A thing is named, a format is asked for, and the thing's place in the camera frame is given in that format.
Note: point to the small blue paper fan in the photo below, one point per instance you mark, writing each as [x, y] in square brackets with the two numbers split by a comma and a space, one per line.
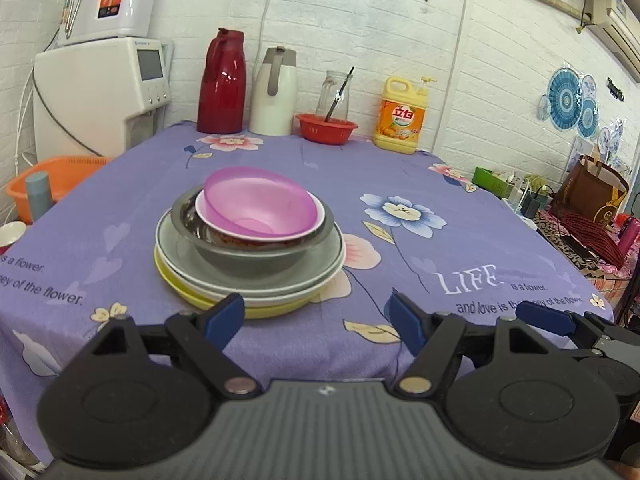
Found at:
[588, 86]
[543, 107]

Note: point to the plain white plate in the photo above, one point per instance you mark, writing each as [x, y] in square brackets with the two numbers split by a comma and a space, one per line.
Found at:
[260, 299]

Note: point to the purple floral tablecloth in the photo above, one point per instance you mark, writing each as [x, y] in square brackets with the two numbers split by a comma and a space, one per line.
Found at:
[300, 165]

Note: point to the white wall water purifier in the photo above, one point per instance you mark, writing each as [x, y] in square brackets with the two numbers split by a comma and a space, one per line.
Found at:
[135, 0]

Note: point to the grey plate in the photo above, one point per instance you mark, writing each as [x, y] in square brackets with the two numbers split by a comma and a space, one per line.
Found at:
[169, 242]

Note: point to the white thermos jug grey lid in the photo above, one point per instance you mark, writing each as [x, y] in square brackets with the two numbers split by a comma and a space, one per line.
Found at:
[280, 105]

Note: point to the purple plastic bowl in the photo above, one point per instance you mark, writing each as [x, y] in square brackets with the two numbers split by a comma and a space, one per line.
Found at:
[260, 200]

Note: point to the grey-blue thermos bottle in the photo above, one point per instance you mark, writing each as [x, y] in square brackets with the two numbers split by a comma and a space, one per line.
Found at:
[39, 200]

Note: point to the white ceramic bowl red pattern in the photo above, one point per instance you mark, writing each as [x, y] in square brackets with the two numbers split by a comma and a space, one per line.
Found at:
[250, 242]

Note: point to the orange plastic basket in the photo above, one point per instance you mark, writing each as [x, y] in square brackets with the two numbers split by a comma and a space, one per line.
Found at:
[70, 172]

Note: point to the yellow detergent bottle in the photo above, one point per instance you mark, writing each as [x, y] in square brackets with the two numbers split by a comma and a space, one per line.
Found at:
[400, 120]

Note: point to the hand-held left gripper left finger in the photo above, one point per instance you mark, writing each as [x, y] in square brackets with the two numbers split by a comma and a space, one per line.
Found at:
[225, 316]

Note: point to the white water dispenser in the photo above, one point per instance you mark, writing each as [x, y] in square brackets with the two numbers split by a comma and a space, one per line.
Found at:
[90, 90]

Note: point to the black wall hook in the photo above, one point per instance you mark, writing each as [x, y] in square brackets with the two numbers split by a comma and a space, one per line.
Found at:
[616, 89]

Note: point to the stainless steel bowl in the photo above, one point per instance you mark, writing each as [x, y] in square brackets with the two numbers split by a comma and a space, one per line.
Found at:
[250, 262]

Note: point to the pink bottle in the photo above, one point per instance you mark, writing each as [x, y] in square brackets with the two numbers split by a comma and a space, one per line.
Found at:
[631, 237]

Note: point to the red thermos jug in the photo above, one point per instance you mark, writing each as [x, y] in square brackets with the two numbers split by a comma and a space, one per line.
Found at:
[220, 95]

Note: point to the patterned blanket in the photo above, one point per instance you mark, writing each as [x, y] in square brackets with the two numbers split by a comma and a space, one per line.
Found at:
[607, 280]

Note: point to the red knitted cloth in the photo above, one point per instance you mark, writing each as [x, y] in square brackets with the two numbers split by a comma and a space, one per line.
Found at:
[595, 237]

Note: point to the medium blue paper fan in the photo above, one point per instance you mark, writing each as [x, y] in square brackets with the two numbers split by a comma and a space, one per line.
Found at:
[588, 117]

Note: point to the green box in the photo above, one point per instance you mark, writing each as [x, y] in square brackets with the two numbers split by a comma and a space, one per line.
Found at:
[487, 180]

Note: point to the large blue paper fan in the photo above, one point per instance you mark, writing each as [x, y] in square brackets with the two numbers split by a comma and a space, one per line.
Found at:
[565, 100]

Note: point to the white air conditioner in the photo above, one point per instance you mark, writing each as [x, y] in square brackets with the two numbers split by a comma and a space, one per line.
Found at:
[615, 20]

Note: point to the yellow plate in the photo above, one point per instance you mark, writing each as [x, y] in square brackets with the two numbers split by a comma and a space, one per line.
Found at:
[265, 312]

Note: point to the clear glass jar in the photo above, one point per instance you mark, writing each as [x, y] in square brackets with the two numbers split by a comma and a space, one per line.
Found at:
[322, 95]

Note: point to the brown paper bag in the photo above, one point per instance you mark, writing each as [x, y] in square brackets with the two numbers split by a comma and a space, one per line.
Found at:
[595, 195]

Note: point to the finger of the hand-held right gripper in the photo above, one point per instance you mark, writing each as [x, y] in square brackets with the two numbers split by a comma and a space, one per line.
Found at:
[545, 317]

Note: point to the dark stick in jar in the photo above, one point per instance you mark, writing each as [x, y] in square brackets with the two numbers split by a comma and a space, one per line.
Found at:
[340, 94]

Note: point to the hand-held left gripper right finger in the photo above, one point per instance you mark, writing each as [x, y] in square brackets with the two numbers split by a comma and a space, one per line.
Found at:
[406, 320]

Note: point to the small white bowl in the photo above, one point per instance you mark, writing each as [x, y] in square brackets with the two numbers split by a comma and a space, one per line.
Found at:
[10, 235]

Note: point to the red plastic colander basket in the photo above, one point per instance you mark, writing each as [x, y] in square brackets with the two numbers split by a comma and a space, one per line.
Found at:
[325, 134]

